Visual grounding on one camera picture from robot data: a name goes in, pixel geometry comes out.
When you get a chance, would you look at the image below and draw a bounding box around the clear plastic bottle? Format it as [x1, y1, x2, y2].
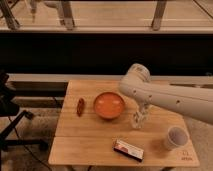
[131, 109, 147, 129]

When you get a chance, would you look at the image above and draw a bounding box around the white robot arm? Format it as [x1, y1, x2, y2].
[118, 63, 213, 125]

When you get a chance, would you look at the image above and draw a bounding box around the orange bowl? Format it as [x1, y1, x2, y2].
[93, 92, 125, 120]

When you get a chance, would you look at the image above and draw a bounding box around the white paper cup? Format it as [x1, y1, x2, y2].
[163, 126, 189, 151]

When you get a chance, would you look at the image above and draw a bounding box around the red white snack box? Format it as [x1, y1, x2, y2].
[113, 140, 144, 162]

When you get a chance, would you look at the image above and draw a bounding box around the wooden table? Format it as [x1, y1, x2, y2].
[49, 80, 199, 167]

